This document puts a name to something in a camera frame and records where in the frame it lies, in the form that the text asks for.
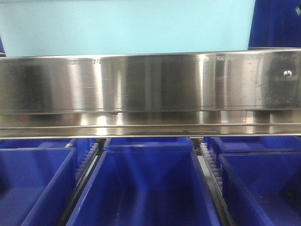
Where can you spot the light blue plastic bin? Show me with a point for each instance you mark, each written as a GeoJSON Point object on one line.
{"type": "Point", "coordinates": [86, 27]}

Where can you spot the dark blue rear centre bin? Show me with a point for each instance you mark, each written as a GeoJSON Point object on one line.
{"type": "Point", "coordinates": [148, 144]}

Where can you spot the dark blue bin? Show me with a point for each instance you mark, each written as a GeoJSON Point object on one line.
{"type": "Point", "coordinates": [262, 189]}
{"type": "Point", "coordinates": [276, 24]}
{"type": "Point", "coordinates": [35, 185]}
{"type": "Point", "coordinates": [148, 144]}
{"type": "Point", "coordinates": [82, 145]}
{"type": "Point", "coordinates": [255, 144]}
{"type": "Point", "coordinates": [146, 188]}

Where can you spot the white roller track right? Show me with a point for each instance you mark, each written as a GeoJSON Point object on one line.
{"type": "Point", "coordinates": [210, 161]}

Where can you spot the white roller track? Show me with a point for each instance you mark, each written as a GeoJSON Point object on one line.
{"type": "Point", "coordinates": [86, 161]}
{"type": "Point", "coordinates": [210, 161]}

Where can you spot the dark blue rear right bin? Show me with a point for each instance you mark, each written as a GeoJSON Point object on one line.
{"type": "Point", "coordinates": [255, 144]}

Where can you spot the dark blue bin lower centre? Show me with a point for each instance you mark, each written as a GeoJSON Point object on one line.
{"type": "Point", "coordinates": [146, 188]}

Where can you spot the white roller track left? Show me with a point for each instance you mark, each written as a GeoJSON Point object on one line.
{"type": "Point", "coordinates": [86, 161]}

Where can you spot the dark blue rear left bin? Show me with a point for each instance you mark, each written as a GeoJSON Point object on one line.
{"type": "Point", "coordinates": [82, 145]}

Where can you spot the dark blue bin lower right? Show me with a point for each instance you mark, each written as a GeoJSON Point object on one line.
{"type": "Point", "coordinates": [262, 189]}

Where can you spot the dark blue bin lower left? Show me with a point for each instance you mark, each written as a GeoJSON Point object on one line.
{"type": "Point", "coordinates": [35, 185]}

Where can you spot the dark blue bin upper right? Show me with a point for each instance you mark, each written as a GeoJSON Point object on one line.
{"type": "Point", "coordinates": [276, 24]}

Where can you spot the silver rail screw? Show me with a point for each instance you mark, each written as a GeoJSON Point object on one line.
{"type": "Point", "coordinates": [287, 74]}

